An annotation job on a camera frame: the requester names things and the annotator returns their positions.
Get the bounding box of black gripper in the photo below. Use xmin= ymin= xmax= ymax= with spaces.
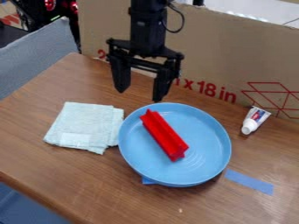
xmin=106 ymin=7 xmax=182 ymax=102

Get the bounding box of red plastic block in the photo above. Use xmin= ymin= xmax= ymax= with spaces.
xmin=140 ymin=109 xmax=189 ymax=162

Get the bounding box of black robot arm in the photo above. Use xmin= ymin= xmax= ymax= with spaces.
xmin=106 ymin=0 xmax=184 ymax=102

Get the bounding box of light blue folded cloth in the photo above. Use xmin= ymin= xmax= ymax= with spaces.
xmin=42 ymin=101 xmax=124 ymax=155

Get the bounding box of blue plate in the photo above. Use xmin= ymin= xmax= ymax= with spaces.
xmin=117 ymin=102 xmax=230 ymax=187

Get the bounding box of blue tape under plate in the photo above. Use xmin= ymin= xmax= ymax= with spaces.
xmin=141 ymin=176 xmax=157 ymax=185

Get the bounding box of black computer with lights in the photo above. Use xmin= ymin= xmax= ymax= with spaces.
xmin=9 ymin=0 xmax=80 ymax=48

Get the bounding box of white toothpaste tube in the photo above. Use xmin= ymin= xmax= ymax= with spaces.
xmin=240 ymin=106 xmax=270 ymax=135

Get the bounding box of blue tape strip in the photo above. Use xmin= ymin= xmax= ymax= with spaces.
xmin=224 ymin=169 xmax=274 ymax=195

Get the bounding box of cardboard box wall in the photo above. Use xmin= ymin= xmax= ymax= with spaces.
xmin=76 ymin=0 xmax=299 ymax=121

